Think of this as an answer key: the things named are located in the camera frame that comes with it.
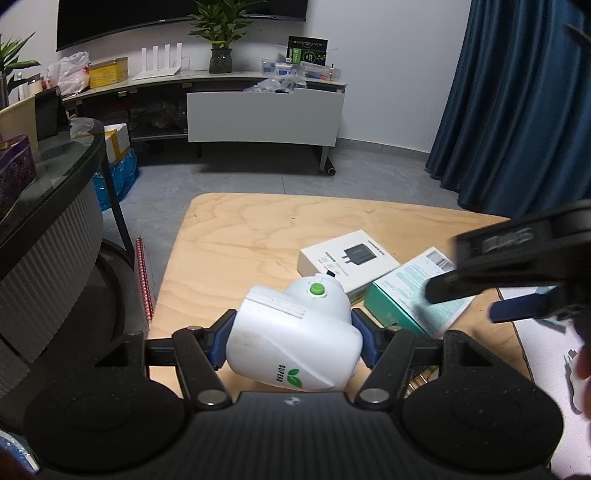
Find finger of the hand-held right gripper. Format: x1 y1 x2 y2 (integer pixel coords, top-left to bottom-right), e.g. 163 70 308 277
424 268 504 304
488 287 561 324

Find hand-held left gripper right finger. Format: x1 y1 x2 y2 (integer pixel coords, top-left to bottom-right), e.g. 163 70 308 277
351 308 497 412

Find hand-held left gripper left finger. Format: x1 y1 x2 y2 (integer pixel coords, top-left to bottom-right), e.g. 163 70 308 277
95 308 238 412

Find teal cardboard box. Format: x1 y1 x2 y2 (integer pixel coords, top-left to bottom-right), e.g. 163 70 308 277
364 247 476 340

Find white device with green button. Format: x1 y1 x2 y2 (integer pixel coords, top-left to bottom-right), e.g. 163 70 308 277
226 272 363 393

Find white charger box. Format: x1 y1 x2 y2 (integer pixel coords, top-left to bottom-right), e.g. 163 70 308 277
296 231 402 305

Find person's right hand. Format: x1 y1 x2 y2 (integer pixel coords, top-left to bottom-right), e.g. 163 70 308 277
573 344 591 402

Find red spiral stick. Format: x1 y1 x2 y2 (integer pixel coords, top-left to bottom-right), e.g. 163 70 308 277
135 236 154 324

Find blue curtain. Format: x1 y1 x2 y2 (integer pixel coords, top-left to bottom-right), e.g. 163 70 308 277
425 0 591 217

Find blue plastic bag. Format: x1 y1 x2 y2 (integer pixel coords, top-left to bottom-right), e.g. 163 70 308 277
92 148 140 213

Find dark round glass-top table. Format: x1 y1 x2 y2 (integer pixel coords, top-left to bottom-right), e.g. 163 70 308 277
0 117 139 398

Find taped cardboard box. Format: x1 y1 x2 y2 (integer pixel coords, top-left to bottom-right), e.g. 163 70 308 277
104 122 132 160

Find white cabinet panel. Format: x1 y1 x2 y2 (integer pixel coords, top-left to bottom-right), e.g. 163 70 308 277
187 88 345 148

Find trash bin with blue bag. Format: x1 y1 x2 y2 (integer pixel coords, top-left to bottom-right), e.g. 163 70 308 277
0 429 38 472

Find white tv cabinet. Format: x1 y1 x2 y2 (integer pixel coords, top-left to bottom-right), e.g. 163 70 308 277
62 69 347 176

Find pile of small boxes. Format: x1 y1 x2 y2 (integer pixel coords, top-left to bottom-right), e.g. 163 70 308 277
261 58 345 84

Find clear plastic bags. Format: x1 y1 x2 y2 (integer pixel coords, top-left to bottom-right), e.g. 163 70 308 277
243 76 308 95

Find purple ornate tin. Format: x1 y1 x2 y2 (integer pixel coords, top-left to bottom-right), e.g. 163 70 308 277
0 135 38 213

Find white router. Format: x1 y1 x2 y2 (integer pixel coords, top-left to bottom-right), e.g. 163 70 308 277
133 42 183 81

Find potted plant in dark vase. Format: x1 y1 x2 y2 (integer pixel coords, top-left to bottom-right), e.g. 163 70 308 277
188 0 271 75

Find black and green box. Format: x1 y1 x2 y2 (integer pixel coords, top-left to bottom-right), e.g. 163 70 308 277
287 36 328 65

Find small black box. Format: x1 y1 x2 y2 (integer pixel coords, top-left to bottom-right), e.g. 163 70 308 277
34 87 62 141

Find yellow box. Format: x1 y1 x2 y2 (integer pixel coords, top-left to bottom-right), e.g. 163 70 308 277
89 57 129 89

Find beige pot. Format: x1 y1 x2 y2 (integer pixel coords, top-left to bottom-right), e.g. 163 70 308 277
0 95 38 141

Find white plastic bag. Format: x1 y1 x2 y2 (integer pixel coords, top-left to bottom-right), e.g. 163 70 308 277
45 52 90 95

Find white plastic bottle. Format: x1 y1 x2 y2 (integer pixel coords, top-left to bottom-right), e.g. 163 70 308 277
16 71 44 100

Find black television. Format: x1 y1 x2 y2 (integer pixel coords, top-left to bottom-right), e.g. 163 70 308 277
56 0 309 52

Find green leafy plant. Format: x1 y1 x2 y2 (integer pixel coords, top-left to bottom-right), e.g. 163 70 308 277
0 33 41 77

